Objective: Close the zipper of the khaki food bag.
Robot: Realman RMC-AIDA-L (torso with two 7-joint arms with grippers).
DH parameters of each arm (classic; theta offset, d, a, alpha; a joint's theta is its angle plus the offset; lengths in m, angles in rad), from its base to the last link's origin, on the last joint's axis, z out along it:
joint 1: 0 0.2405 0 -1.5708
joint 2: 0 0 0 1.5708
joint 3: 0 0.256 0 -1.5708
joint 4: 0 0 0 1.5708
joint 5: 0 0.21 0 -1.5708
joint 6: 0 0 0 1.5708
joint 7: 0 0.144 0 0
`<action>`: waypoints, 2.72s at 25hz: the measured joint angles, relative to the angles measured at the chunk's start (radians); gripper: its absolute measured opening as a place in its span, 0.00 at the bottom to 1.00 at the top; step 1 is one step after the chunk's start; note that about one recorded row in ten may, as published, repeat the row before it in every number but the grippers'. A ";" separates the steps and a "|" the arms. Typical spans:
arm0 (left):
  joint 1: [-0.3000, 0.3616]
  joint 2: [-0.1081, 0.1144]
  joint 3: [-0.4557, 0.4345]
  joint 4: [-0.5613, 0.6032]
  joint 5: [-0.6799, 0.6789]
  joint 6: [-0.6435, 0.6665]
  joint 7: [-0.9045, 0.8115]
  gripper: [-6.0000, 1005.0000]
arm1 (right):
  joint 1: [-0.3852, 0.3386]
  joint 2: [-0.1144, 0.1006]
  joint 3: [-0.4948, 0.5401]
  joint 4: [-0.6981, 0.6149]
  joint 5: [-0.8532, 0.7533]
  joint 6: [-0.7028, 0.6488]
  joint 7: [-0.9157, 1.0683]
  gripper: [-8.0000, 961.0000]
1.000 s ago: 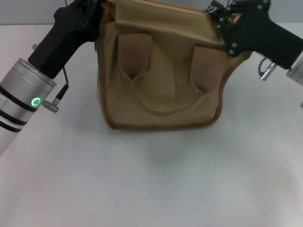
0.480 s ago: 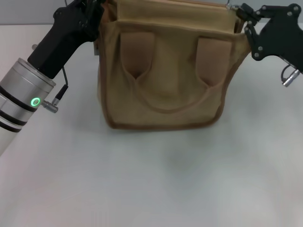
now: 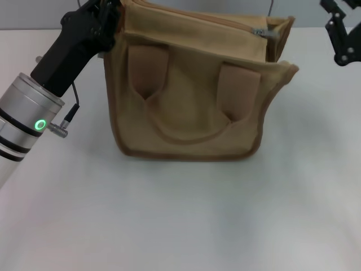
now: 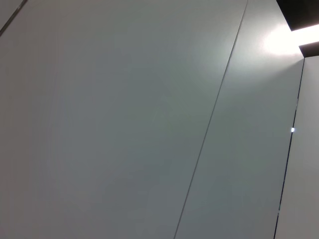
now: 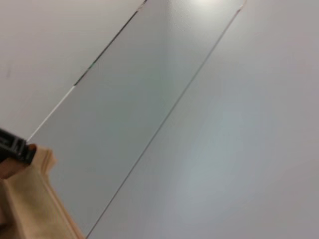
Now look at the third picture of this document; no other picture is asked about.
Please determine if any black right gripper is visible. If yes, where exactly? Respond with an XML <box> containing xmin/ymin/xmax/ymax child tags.
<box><xmin>319</xmin><ymin>0</ymin><xmax>361</xmax><ymax>67</ymax></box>

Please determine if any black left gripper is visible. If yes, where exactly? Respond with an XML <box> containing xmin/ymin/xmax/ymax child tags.
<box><xmin>30</xmin><ymin>0</ymin><xmax>121</xmax><ymax>98</ymax></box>

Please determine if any silver metal zipper slider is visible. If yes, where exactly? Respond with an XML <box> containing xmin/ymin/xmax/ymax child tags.
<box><xmin>251</xmin><ymin>27</ymin><xmax>280</xmax><ymax>39</ymax></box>

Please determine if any khaki canvas food bag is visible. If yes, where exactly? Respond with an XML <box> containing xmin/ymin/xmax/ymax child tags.
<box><xmin>102</xmin><ymin>0</ymin><xmax>300</xmax><ymax>164</ymax></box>

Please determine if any left gripper cable with plugs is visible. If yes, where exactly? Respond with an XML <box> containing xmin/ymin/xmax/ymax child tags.
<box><xmin>35</xmin><ymin>55</ymin><xmax>82</xmax><ymax>138</ymax></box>

